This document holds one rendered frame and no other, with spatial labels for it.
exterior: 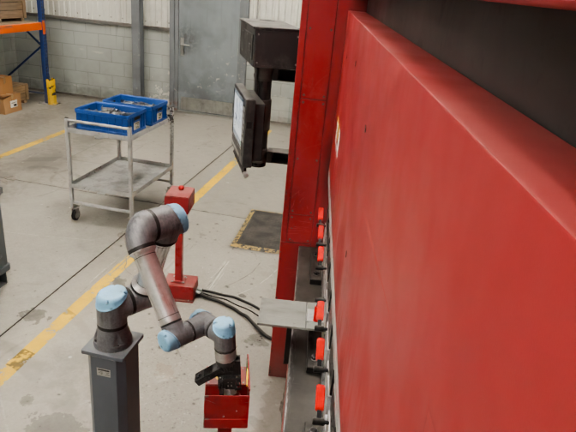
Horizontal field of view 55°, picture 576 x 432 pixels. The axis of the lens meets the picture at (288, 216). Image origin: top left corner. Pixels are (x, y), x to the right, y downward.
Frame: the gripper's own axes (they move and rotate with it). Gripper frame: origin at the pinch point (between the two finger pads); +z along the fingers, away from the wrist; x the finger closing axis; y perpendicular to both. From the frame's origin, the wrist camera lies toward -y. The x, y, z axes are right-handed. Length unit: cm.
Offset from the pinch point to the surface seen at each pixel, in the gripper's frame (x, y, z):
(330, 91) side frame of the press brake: 102, 53, -93
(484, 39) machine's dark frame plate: -89, 40, -135
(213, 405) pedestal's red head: -4.7, -3.0, -3.9
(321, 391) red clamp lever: -51, 27, -48
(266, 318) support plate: 15.1, 17.1, -25.5
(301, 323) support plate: 12.2, 30.0, -24.5
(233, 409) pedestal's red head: -4.7, 4.2, -1.3
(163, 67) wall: 793, -109, -6
